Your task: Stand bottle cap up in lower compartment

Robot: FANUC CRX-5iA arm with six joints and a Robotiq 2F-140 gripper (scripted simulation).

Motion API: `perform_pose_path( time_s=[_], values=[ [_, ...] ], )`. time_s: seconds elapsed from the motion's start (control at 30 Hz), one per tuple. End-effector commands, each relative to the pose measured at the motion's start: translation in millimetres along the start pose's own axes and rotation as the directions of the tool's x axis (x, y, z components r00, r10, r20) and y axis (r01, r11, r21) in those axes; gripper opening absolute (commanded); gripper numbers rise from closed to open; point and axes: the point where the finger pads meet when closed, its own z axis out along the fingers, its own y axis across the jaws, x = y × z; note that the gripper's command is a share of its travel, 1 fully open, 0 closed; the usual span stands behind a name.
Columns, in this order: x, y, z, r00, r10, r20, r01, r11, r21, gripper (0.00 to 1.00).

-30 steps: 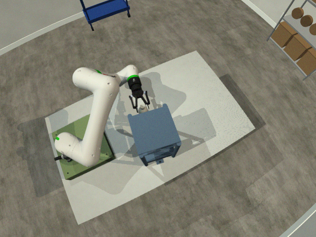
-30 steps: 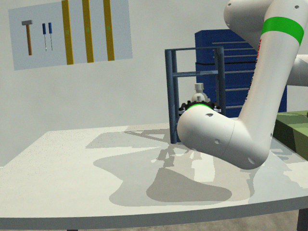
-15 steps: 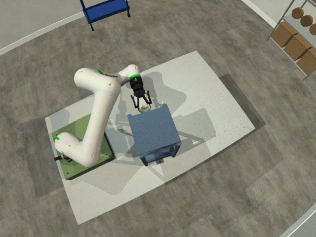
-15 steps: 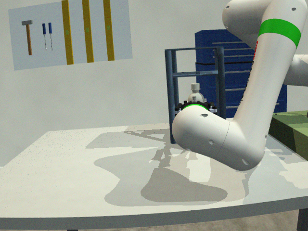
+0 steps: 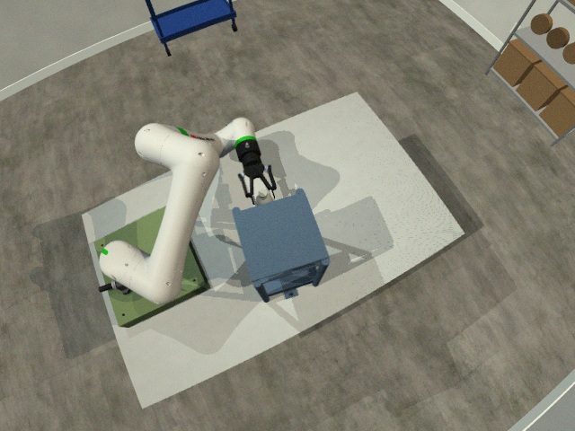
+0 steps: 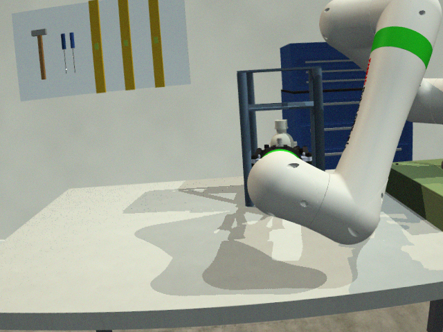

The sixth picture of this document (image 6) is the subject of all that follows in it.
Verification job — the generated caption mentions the white plastic bottle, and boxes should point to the white plastic bottle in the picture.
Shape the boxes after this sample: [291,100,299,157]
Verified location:
[271,120,294,148]

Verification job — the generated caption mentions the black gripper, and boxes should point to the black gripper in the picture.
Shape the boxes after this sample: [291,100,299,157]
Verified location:
[251,141,312,166]

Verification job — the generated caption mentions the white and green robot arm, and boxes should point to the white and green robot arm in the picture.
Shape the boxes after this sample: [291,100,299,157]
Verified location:
[247,0,443,245]

